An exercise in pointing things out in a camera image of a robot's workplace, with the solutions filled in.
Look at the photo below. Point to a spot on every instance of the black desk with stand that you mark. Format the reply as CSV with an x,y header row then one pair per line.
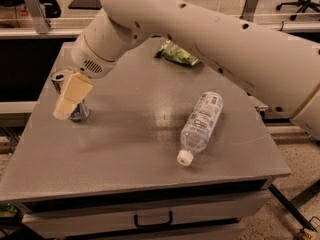
x,y
85,4

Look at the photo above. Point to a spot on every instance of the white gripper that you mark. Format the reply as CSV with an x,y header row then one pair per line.
x,y
87,61

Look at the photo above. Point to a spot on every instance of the metal rail bracket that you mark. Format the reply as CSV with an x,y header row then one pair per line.
x,y
40,23
249,10

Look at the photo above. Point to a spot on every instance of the right metal rail bracket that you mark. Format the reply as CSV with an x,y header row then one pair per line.
x,y
249,10

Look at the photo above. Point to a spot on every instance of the left metal rail bracket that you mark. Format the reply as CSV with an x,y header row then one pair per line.
x,y
40,23

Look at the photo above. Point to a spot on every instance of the clear plastic water bottle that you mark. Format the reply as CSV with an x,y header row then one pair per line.
x,y
199,127

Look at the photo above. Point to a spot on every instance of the black drawer handle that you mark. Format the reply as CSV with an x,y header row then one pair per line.
x,y
153,221

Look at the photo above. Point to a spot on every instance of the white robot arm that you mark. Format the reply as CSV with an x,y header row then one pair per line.
x,y
280,70

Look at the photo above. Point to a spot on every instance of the black office chair base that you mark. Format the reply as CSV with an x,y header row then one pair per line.
x,y
302,5

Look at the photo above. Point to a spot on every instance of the grey cabinet drawer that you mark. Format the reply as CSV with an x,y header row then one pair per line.
x,y
210,217

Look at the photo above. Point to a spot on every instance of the green chip bag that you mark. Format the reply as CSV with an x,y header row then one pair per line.
x,y
172,52

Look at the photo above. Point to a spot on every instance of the silver blue Red Bull can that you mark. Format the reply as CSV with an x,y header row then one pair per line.
x,y
72,89

